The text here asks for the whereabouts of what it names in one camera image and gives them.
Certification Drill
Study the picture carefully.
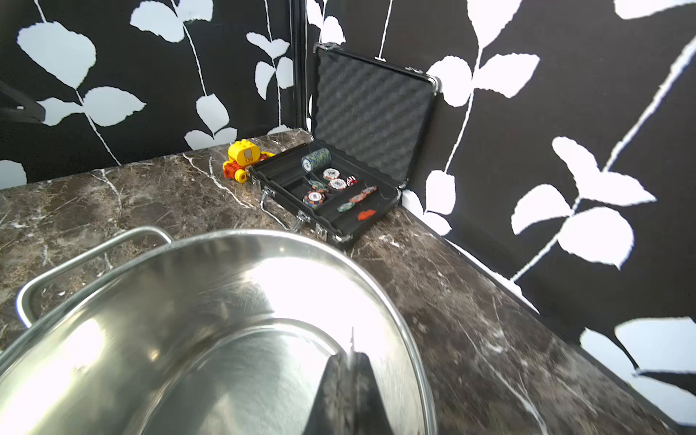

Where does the long steel ladle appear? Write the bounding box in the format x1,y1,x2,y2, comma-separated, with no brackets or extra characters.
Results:
304,338,393,434

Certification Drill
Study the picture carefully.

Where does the red dealer button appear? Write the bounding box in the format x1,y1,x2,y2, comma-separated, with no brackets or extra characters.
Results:
357,210,377,221

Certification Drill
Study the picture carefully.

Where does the stainless steel pot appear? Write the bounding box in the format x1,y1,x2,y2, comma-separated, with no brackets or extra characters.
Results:
1,227,438,434

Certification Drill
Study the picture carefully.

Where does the black poker chip case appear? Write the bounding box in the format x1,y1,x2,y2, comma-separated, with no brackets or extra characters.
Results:
250,43,440,249

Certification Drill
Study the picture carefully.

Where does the stack of poker chips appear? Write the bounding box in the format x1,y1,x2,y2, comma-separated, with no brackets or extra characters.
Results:
301,148,332,173

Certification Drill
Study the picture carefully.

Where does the yellow red toy block vehicle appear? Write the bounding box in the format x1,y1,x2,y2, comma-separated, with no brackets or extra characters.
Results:
223,140,274,184

